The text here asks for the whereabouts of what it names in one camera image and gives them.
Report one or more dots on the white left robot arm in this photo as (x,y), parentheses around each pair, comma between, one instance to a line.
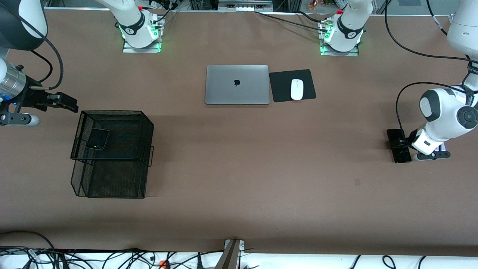
(444,119)

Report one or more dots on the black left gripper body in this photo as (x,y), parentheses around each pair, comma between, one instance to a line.
(400,143)

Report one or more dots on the black mesh two-tier tray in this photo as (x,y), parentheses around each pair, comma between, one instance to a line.
(112,179)

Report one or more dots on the black flip phone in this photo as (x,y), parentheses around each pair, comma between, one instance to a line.
(98,139)

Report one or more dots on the silver closed laptop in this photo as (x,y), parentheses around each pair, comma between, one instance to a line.
(237,84)

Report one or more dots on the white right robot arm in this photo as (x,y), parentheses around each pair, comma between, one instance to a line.
(132,22)

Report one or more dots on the orange copper object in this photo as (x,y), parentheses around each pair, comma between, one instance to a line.
(315,3)

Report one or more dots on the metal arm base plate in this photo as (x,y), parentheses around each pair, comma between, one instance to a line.
(142,49)
(340,53)

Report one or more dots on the black slab smartphone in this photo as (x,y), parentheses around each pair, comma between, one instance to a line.
(394,133)

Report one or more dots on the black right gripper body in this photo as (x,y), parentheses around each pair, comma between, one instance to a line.
(33,98)

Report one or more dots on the white computer mouse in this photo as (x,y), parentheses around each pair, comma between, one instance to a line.
(297,89)

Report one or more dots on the black mouse pad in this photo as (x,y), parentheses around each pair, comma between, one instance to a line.
(282,87)

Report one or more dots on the silver socket strip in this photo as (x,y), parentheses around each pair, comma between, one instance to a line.
(244,6)

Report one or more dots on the black power plug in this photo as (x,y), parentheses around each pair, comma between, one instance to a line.
(198,262)

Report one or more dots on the aluminium profile post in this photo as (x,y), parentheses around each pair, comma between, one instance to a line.
(230,257)

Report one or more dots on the lavender flip phone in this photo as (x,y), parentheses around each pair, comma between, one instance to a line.
(442,147)

